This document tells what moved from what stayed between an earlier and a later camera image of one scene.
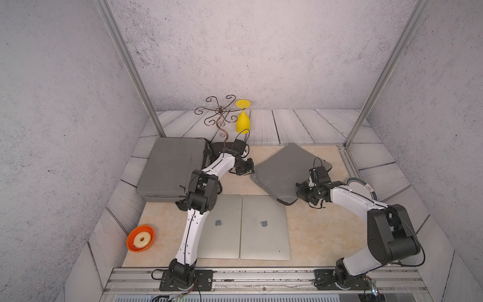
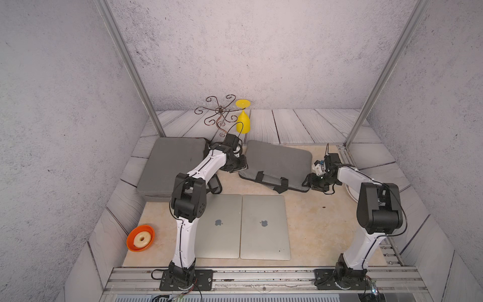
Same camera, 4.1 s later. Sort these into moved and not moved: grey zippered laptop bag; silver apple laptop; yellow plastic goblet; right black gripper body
Moved: right black gripper body
Not moved: yellow plastic goblet; grey zippered laptop bag; silver apple laptop
